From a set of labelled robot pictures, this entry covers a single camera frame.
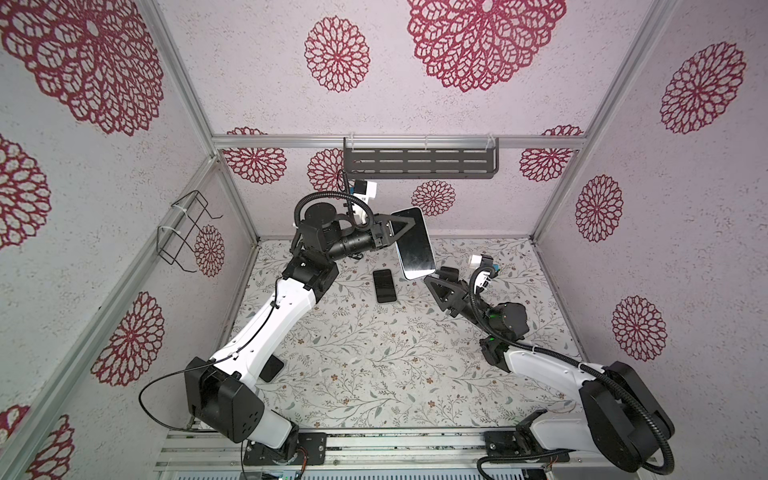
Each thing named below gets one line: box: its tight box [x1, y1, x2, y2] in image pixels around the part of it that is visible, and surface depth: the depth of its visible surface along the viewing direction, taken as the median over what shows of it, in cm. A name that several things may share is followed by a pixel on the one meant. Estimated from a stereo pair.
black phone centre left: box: [373, 269, 397, 303], surface depth 106 cm
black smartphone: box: [392, 206, 436, 280], surface depth 63 cm
